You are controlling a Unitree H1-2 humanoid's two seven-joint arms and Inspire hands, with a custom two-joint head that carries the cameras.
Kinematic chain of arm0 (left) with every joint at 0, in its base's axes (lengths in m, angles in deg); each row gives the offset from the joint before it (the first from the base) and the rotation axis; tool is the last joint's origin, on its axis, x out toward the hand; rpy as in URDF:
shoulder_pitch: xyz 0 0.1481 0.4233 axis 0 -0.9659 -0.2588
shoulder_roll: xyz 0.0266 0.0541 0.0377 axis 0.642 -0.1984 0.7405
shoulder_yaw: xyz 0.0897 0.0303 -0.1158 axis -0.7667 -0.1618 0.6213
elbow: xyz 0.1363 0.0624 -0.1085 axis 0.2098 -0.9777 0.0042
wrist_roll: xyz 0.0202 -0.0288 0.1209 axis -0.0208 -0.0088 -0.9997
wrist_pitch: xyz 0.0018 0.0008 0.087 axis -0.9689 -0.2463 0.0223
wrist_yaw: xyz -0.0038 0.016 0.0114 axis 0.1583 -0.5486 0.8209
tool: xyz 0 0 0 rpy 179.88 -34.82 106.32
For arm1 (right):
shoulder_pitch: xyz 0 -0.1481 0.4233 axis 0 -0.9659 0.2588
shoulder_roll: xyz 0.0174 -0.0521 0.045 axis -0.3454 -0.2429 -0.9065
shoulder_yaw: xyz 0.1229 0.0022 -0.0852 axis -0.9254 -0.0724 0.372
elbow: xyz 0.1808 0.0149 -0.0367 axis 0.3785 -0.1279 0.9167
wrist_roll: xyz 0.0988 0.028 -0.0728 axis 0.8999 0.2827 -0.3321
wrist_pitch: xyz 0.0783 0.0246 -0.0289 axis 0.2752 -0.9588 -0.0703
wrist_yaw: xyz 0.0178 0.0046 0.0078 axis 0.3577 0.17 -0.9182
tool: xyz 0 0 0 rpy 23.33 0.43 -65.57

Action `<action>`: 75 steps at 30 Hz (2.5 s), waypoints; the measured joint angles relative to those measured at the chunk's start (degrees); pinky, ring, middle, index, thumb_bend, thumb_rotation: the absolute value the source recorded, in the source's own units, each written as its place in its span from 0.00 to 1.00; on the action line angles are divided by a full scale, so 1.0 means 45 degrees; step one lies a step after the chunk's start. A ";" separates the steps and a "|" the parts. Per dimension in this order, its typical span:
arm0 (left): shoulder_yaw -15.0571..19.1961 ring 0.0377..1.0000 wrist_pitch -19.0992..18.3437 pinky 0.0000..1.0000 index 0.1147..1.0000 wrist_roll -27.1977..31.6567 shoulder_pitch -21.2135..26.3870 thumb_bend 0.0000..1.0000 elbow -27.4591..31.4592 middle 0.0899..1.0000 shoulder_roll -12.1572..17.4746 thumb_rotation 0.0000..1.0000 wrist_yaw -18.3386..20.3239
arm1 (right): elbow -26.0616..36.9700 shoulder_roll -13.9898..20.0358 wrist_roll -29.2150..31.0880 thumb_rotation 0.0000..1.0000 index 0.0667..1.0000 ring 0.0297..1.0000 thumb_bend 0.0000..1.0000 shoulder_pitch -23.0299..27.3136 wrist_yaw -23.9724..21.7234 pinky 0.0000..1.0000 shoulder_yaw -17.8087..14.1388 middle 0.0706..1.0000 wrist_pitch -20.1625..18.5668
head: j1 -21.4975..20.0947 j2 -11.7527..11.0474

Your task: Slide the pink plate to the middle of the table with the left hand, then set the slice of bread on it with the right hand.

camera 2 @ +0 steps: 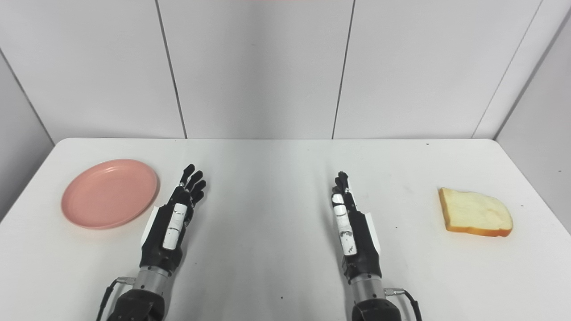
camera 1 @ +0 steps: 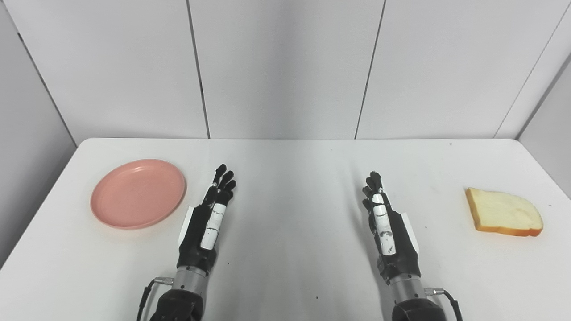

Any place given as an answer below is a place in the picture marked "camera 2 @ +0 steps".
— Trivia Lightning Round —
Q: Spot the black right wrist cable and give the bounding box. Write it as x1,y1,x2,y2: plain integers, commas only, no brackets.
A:
385,288,423,321

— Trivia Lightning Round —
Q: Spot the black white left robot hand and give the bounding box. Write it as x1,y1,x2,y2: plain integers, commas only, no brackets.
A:
140,164,207,273

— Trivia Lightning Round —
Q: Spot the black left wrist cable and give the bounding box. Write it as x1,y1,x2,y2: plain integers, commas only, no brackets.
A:
96,277,136,321

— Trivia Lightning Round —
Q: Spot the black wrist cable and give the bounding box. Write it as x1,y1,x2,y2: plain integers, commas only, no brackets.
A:
96,277,136,321
385,288,423,321

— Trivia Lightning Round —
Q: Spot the slice of white bread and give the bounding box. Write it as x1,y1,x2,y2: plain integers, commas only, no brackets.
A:
438,187,513,237

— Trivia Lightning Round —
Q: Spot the pink round plate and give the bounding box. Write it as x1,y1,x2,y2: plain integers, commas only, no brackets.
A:
61,159,159,230

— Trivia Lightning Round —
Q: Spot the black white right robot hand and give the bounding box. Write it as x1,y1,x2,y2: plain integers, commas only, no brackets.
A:
331,171,383,281

